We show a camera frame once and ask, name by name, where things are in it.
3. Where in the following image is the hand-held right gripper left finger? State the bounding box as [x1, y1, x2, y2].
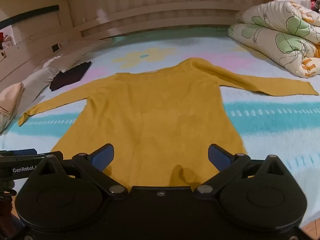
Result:
[32, 143, 127, 197]

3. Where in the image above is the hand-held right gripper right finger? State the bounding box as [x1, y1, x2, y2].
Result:
[194, 143, 291, 196]

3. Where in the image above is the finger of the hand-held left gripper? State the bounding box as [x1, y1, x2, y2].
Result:
[0, 149, 37, 156]

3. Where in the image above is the yellow knit sweater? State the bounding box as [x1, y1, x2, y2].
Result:
[18, 58, 320, 187]

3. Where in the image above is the pale pink cloth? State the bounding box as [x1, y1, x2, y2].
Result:
[0, 82, 25, 117]

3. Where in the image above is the pastel patterned bed sheet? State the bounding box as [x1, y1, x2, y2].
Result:
[0, 29, 320, 233]

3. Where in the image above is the white pillow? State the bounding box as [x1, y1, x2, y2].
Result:
[0, 39, 113, 133]

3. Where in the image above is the dark cloth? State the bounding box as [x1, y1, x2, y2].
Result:
[49, 61, 92, 92]

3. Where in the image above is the cream wooden cabinet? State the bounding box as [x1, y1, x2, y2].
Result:
[0, 0, 75, 83]

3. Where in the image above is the floral folded duvet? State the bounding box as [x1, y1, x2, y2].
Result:
[227, 1, 320, 78]

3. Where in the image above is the cream wooden headboard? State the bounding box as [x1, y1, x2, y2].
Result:
[66, 0, 275, 40]

